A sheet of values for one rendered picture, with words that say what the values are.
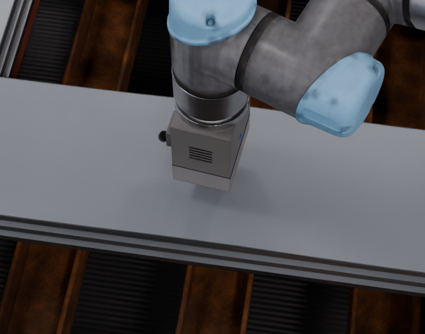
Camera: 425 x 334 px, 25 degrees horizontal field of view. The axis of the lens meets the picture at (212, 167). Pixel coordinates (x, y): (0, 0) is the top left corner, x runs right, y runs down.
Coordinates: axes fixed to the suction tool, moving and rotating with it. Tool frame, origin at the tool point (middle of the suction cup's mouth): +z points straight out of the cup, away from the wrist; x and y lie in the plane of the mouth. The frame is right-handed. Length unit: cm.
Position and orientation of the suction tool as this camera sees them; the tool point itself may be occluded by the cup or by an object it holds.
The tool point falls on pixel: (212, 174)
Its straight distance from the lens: 109.0
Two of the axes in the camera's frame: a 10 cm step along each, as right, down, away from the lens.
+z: 0.0, 5.0, 8.6
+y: -2.7, 8.3, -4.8
